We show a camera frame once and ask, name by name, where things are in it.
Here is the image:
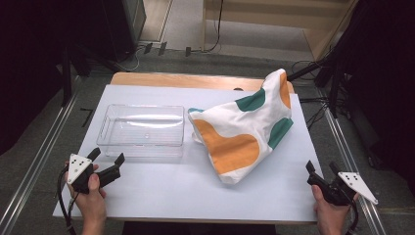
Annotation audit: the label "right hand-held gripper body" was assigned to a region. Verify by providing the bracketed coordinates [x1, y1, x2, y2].
[306, 171, 380, 207]

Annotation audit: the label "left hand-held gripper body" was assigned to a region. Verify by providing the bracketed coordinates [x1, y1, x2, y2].
[67, 154, 122, 195]

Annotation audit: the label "white orange green tote bag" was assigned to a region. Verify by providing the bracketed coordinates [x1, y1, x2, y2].
[187, 68, 295, 186]

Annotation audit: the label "person's right hand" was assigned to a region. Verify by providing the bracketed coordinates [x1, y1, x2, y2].
[311, 184, 360, 227]

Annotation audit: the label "person's left hand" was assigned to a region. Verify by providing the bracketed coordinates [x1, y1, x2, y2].
[64, 162, 108, 223]

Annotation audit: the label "clear plastic container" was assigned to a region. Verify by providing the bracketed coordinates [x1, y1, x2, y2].
[96, 103, 186, 160]

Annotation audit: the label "white table sheet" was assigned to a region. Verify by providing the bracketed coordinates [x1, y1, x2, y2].
[52, 83, 325, 223]

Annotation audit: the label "black stand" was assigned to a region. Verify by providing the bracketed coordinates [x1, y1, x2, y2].
[287, 48, 348, 119]
[60, 42, 123, 108]

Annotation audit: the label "wooden table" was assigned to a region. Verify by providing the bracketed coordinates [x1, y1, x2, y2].
[60, 71, 319, 226]

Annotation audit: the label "dark curtain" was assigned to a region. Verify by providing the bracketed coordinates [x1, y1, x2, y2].
[0, 0, 69, 156]
[339, 0, 415, 197]

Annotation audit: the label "person's dark clothing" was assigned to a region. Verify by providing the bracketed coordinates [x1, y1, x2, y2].
[120, 221, 278, 235]

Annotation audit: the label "black cabinet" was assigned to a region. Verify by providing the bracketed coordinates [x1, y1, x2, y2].
[99, 0, 147, 63]

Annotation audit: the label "metal floor rail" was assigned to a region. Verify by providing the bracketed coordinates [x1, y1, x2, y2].
[0, 93, 81, 235]
[321, 89, 388, 235]

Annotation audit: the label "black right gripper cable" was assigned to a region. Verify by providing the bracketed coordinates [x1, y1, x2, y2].
[345, 198, 360, 235]

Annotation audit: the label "black floor cables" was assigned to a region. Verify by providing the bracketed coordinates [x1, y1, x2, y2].
[291, 59, 332, 130]

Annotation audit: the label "white floor cable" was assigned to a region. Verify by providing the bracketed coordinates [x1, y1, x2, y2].
[112, 45, 146, 72]

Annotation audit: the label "light wooden frame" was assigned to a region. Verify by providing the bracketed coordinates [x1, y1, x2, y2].
[201, 0, 361, 63]

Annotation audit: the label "black hanging cable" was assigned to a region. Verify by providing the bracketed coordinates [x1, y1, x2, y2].
[185, 0, 225, 58]

